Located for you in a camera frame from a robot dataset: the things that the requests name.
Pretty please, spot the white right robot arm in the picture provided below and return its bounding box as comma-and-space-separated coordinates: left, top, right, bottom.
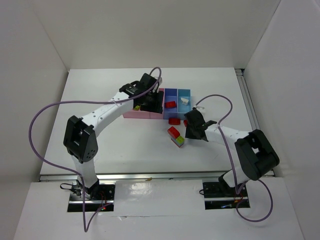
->
184, 107, 280, 194

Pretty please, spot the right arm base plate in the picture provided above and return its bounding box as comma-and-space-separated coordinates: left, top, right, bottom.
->
199, 181, 250, 210

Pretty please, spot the dark blue container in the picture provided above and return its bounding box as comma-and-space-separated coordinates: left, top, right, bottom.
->
163, 88, 178, 120

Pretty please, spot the large pink container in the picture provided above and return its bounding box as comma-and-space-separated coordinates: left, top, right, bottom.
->
123, 108, 150, 119

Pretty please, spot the grey white lego piece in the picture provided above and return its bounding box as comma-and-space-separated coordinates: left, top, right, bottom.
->
180, 97, 190, 106

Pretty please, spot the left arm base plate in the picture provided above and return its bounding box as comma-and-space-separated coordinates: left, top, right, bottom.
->
60, 183, 116, 213

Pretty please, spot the aluminium front rail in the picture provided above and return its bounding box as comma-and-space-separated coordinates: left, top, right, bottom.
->
38, 170, 276, 183

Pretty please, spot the wide red lego brick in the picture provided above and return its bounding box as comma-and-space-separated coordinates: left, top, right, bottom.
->
168, 117, 181, 126

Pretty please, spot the light blue container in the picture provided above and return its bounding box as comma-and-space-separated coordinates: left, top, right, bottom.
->
177, 88, 192, 120

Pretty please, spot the multicolour lego stack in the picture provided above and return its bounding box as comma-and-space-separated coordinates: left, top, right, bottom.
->
167, 126, 185, 148

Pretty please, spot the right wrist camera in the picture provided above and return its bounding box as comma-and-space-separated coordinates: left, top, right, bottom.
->
195, 106, 205, 111

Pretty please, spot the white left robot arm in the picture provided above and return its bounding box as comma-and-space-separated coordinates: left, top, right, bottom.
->
63, 73, 164, 197

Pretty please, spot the narrow pink container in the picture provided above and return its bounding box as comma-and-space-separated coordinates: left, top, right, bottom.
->
149, 88, 165, 119

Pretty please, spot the aluminium side rail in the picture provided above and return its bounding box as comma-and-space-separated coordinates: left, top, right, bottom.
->
234, 68, 261, 130

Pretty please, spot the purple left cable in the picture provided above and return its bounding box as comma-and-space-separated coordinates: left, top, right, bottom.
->
28, 66, 163, 233

